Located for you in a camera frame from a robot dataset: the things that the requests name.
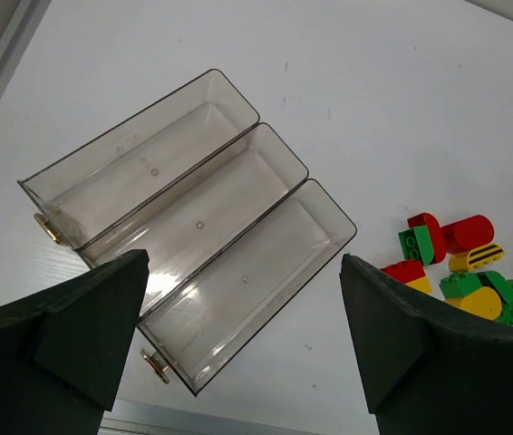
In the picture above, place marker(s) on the clear bin far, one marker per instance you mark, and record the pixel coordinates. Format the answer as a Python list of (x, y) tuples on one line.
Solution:
[(92, 189)]

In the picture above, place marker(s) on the red rectangular lego brick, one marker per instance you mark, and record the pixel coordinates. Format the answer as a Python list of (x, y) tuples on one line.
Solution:
[(405, 271)]

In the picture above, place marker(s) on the green curved lego brick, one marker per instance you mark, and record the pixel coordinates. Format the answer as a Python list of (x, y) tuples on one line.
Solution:
[(416, 244)]

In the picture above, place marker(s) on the green sloped lego brick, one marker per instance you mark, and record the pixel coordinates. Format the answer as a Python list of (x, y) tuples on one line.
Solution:
[(504, 288)]

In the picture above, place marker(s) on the clear bin near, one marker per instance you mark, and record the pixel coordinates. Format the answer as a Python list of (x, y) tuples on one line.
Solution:
[(206, 322)]

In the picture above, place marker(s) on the clear bin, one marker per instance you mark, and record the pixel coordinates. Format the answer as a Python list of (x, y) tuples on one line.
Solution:
[(92, 189), (189, 223), (206, 322)]

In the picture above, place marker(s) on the yellow black striped lego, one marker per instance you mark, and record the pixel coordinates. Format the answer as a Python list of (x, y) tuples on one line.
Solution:
[(475, 258)]

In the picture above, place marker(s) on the red oval lego brick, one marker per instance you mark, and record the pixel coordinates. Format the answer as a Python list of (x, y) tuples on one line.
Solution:
[(468, 233)]

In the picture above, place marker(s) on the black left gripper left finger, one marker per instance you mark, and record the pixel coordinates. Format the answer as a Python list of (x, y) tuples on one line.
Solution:
[(63, 349)]

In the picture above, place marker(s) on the yellow rectangular lego brick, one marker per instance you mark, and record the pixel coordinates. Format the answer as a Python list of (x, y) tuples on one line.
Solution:
[(421, 284)]

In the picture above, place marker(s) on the clear bin middle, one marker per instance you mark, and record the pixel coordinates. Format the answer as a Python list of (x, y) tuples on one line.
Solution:
[(189, 223)]

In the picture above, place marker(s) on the yellow oval lego brick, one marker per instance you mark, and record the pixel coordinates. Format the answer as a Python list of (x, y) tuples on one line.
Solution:
[(484, 302)]

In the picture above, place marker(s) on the green square lego brick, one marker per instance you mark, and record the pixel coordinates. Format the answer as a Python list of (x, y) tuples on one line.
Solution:
[(458, 285)]

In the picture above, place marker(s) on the red curved lego brick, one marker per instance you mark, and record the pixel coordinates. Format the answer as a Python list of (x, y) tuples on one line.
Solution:
[(437, 240)]

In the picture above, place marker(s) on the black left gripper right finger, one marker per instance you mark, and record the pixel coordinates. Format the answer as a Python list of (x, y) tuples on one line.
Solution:
[(426, 367)]

